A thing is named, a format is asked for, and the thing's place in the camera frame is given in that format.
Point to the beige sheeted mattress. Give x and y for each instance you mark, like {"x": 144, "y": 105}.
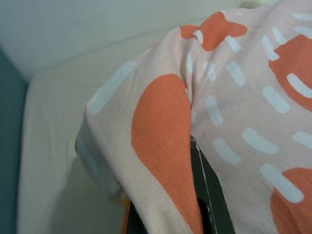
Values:
{"x": 53, "y": 109}

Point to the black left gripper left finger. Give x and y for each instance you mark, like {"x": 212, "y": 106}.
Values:
{"x": 135, "y": 221}

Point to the pink pillow orange spots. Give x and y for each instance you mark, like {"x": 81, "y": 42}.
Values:
{"x": 243, "y": 122}

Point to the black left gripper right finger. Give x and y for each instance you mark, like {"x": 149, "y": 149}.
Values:
{"x": 212, "y": 200}

